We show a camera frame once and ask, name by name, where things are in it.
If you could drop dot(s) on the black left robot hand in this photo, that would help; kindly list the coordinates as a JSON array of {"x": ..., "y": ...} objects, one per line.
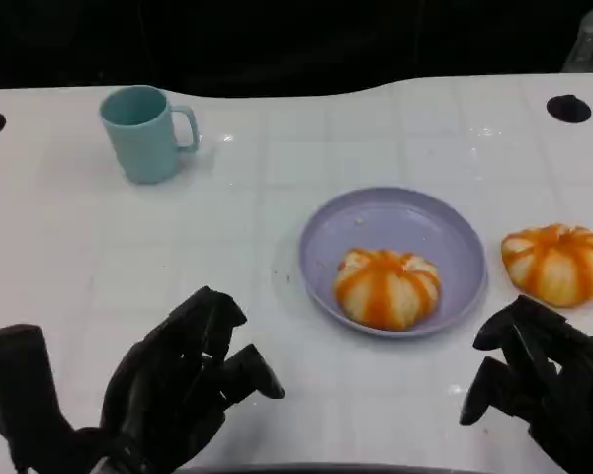
[{"x": 158, "y": 390}]

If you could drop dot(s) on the orange white toy bread roll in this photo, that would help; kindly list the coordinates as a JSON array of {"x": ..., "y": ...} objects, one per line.
[
  {"x": 388, "y": 289},
  {"x": 556, "y": 264}
]

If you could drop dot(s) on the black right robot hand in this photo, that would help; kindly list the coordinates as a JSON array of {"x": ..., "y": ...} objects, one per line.
[{"x": 568, "y": 387}]

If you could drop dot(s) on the lilac plate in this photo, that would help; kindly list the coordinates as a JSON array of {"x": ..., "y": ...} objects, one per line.
[{"x": 395, "y": 222}]

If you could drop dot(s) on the pale green mug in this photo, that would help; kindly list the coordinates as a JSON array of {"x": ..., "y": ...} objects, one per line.
[{"x": 143, "y": 148}]

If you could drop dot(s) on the grey metal frame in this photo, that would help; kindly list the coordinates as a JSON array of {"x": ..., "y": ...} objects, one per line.
[{"x": 590, "y": 39}]

